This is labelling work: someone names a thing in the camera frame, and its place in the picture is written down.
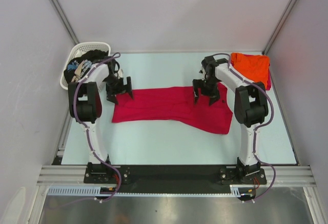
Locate black printed t shirt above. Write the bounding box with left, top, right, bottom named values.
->
left=64, top=50, right=109, bottom=84

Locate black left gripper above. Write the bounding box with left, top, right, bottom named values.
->
left=103, top=74, right=133, bottom=105

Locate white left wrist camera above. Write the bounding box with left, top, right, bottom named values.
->
left=116, top=69, right=124, bottom=78

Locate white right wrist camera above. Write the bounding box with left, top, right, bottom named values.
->
left=199, top=67, right=206, bottom=80

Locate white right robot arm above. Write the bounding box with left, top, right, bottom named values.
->
left=192, top=53, right=269, bottom=184

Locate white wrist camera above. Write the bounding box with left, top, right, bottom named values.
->
left=116, top=69, right=124, bottom=78
left=199, top=67, right=206, bottom=80

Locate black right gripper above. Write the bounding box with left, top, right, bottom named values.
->
left=193, top=77, right=220, bottom=106

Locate red polo shirt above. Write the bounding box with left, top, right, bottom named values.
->
left=112, top=84, right=233, bottom=135

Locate grey slotted cable duct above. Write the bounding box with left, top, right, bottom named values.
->
left=47, top=186, right=121, bottom=196

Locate aluminium frame rail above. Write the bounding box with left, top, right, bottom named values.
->
left=37, top=165, right=316, bottom=187

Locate white plastic laundry basket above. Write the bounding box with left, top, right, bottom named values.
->
left=59, top=42, right=111, bottom=91

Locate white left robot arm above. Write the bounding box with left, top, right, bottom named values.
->
left=68, top=52, right=134, bottom=183

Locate folded orange t shirt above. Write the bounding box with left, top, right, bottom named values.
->
left=231, top=52, right=270, bottom=88

